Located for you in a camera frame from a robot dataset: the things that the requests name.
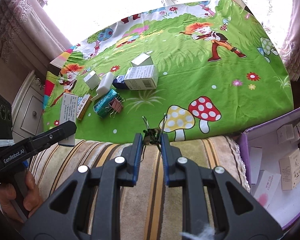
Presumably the striped beige towel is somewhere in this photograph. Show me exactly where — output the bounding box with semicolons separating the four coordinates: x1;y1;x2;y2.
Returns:
20;134;250;239

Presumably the brown curtain left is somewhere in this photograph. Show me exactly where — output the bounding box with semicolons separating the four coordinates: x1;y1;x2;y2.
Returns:
0;0;71;67

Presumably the black binder clip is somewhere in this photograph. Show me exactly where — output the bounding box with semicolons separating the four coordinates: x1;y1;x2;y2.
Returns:
142;113;167;152

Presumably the dark blue small box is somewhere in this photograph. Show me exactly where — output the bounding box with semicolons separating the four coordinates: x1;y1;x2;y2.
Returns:
113;75;128;89

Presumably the purple cardboard storage box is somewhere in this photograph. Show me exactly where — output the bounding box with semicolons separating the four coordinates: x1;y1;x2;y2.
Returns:
237;108;300;230

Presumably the white cube box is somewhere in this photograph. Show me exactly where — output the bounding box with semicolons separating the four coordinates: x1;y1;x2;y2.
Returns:
131;53;153;67
83;70;101;90

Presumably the white text tall box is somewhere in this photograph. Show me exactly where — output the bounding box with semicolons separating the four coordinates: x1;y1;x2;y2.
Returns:
58;93;78;147

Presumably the white pink flat box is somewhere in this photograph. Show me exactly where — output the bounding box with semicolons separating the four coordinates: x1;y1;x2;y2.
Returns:
252;170;281;209

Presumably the person's left hand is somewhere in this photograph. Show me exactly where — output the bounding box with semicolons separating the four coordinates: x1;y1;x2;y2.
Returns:
0;171;43;224

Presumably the green cartoon tablecloth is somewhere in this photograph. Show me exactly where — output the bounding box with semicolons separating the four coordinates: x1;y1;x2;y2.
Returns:
42;0;293;143

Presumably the teal foil packet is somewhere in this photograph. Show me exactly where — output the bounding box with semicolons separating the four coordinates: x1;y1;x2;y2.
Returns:
93;89;118;118

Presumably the white barcode medicine box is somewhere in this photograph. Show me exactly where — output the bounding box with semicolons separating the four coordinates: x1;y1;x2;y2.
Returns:
124;65;159;90

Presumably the pink lace curtain right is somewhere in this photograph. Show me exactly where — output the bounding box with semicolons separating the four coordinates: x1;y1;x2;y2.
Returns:
280;0;300;81

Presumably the white plastic bottle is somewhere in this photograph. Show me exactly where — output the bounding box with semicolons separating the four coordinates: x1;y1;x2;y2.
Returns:
91;72;115;101

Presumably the white ornate cabinet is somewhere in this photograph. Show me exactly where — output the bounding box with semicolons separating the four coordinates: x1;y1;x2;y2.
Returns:
12;71;44;142

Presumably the cream box in bin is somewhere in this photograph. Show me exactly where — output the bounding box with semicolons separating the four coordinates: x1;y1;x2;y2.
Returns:
279;149;300;191

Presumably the pink binder clip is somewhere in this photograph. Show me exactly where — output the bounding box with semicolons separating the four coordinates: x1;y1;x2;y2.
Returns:
107;96;126;118

